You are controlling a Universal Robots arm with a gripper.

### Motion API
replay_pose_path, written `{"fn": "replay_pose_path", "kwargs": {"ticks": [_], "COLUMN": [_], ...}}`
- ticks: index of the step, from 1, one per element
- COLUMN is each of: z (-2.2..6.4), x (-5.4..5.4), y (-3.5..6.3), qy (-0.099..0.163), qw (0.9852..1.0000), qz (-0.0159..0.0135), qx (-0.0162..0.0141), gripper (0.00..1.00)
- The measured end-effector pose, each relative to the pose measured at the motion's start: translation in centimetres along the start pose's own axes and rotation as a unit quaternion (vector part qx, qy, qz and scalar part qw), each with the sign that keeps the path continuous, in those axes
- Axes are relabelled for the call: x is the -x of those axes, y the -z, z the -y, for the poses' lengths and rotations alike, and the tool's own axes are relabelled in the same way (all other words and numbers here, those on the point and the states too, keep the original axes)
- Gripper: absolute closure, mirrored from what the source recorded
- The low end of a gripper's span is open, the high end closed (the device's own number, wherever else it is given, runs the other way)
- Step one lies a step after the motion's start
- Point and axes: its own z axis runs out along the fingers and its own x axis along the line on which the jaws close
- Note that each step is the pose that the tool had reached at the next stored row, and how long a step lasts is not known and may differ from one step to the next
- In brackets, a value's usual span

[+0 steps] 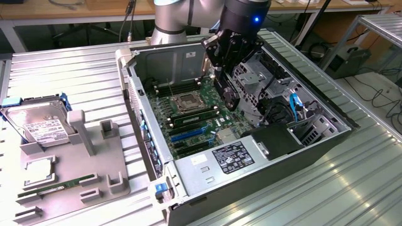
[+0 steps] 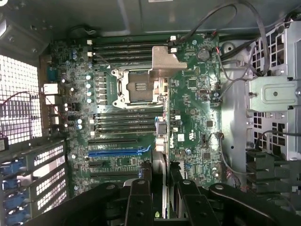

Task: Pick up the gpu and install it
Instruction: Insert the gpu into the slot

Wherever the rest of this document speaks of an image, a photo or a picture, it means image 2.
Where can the blue expansion slot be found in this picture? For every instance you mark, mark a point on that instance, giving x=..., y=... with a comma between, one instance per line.
x=113, y=152

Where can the card retention bar blue clips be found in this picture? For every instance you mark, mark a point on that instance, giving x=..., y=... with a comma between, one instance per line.
x=13, y=188

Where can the black long expansion slot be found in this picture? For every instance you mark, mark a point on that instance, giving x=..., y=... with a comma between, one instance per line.
x=113, y=175
x=113, y=141

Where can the CPU socket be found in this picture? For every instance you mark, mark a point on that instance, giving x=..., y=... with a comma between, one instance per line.
x=138, y=87

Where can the round coin cell battery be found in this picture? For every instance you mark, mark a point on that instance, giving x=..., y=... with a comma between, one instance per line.
x=203, y=53

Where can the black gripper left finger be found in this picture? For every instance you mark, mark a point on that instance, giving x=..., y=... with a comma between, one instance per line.
x=138, y=204

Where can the open black PC case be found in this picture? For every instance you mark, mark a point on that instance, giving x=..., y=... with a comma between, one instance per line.
x=164, y=14

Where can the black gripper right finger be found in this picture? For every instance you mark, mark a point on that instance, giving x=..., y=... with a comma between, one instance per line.
x=197, y=207

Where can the green motherboard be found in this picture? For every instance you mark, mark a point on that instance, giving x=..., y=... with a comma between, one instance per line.
x=195, y=117

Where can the silver metal disk cage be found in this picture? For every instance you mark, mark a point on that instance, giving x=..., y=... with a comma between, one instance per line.
x=275, y=94

